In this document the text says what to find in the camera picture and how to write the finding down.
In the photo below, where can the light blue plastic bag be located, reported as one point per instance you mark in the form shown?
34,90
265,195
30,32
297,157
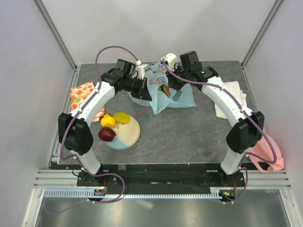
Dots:
156,76

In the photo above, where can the left aluminium frame post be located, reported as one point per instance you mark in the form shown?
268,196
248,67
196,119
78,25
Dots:
55,33

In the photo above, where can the floral orange napkin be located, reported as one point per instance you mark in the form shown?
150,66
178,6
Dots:
80,93

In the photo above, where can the red fake apple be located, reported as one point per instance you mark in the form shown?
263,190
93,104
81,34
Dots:
106,134

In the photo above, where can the white folded cloth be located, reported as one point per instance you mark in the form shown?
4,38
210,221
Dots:
235,89

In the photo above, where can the right aluminium frame post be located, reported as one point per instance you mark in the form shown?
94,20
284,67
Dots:
262,31

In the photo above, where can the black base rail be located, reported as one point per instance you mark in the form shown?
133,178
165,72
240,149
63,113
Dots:
202,175

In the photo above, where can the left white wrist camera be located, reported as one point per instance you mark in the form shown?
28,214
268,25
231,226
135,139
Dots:
140,69

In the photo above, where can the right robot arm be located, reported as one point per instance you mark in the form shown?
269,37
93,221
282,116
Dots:
247,126

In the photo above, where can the cream and blue plate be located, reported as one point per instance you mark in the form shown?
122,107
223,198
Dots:
126,135

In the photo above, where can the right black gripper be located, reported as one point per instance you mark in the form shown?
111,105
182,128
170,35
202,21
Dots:
172,83

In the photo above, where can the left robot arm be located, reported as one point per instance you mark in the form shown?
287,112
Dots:
73,128

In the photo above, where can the slotted cable duct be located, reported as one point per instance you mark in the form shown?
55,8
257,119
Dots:
94,194

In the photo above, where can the yellow fake mango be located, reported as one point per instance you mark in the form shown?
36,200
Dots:
121,117

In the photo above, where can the fake watermelon slice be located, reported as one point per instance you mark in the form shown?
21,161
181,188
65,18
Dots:
163,88

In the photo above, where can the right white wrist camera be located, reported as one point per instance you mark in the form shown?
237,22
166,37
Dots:
170,60

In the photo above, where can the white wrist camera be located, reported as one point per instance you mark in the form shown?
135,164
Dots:
140,69
170,60

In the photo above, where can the aluminium frame post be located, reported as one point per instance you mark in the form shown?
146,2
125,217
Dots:
262,31
55,33

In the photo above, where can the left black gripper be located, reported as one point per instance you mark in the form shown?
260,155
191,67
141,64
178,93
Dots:
143,92

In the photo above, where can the yellow fake lemon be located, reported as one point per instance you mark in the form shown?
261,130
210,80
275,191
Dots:
107,121

